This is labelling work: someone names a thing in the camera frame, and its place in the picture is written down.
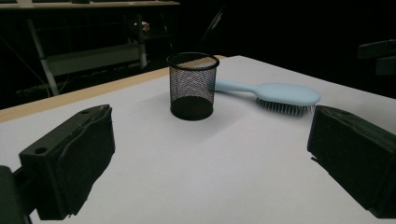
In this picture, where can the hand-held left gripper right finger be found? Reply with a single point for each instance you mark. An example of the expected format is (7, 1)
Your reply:
(358, 155)

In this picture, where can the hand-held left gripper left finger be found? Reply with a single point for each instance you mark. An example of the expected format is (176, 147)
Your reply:
(77, 161)

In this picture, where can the light blue hairbrush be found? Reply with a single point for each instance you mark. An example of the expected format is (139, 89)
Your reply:
(283, 93)

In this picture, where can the black mesh pen holder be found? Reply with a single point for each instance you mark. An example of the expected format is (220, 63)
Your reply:
(192, 107)

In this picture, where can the white table mat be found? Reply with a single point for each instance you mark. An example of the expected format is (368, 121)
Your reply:
(202, 171)

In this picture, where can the black folding chair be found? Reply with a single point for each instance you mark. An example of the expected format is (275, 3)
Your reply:
(213, 26)

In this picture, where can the white metal frame desk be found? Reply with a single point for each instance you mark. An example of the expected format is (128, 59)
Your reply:
(93, 59)

